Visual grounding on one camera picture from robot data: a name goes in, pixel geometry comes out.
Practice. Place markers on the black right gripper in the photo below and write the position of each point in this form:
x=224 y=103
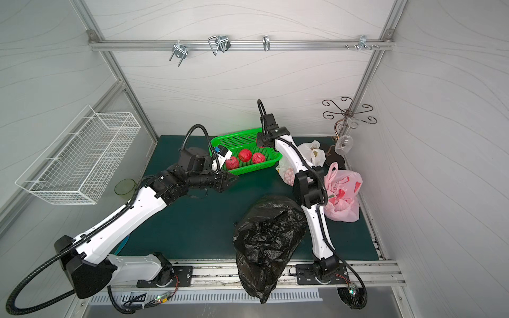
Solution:
x=270 y=135

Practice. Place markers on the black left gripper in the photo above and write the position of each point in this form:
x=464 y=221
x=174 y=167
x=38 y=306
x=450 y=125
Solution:
x=219 y=181

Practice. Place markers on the red apple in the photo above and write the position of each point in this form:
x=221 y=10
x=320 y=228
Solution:
x=258 y=158
x=232 y=163
x=245 y=155

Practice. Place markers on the white printed plastic bag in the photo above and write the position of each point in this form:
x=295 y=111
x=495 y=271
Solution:
x=310 y=151

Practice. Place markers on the pink plastic bag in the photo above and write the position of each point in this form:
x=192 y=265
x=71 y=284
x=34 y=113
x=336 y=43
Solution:
x=342 y=189

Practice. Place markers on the black plastic bag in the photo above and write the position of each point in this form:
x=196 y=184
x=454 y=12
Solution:
x=265 y=241

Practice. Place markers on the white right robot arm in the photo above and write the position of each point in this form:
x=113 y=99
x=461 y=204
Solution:
x=310 y=193

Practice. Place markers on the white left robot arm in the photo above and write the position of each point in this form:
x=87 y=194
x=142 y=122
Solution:
x=87 y=260

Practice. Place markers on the green plastic basket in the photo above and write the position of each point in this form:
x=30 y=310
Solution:
x=237 y=141

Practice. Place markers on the green translucent cup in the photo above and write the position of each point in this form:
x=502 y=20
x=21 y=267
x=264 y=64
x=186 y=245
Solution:
x=125 y=188

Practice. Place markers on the clear glass on stand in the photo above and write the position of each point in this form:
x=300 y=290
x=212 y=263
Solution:
x=343 y=145

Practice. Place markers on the bronze curled hook stand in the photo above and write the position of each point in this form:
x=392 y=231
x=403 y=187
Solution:
x=346 y=120

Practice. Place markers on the small metal hook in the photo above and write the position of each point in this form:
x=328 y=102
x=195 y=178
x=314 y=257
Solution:
x=266 y=43

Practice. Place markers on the metal clamp hook middle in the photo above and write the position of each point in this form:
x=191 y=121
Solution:
x=219 y=43

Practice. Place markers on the metal clamp hook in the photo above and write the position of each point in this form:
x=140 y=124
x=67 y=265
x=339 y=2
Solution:
x=219 y=43
x=179 y=52

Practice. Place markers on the metal clamp hook left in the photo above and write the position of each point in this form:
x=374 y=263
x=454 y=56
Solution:
x=179 y=52

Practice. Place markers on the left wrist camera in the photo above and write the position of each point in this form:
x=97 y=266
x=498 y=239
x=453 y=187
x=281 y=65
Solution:
x=223 y=154

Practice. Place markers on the white wire basket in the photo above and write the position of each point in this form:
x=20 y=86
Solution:
x=77 y=166

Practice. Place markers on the metal bracket right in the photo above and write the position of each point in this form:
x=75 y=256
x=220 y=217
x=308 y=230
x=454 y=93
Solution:
x=362 y=45

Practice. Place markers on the aluminium crossbar rail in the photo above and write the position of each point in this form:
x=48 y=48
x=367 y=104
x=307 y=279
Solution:
x=236 y=45

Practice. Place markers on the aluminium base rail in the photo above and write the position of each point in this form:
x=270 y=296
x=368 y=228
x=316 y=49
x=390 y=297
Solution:
x=223 y=274

